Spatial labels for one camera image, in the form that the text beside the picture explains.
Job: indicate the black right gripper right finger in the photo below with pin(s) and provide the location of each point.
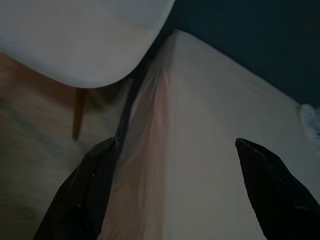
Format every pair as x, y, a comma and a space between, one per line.
280, 200

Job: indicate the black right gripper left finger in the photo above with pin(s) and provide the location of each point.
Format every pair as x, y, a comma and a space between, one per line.
82, 200

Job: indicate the white plastic chair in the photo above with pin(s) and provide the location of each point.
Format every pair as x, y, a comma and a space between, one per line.
75, 37

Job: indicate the clear plastic packet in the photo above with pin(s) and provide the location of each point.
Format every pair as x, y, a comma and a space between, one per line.
312, 117

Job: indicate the cream sheeted mattress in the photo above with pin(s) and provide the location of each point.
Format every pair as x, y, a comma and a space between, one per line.
212, 125

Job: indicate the dark blue bed base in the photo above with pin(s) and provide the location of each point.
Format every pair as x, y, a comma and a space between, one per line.
130, 100

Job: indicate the blue fabric headboard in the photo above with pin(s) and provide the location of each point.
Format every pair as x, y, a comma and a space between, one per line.
250, 37

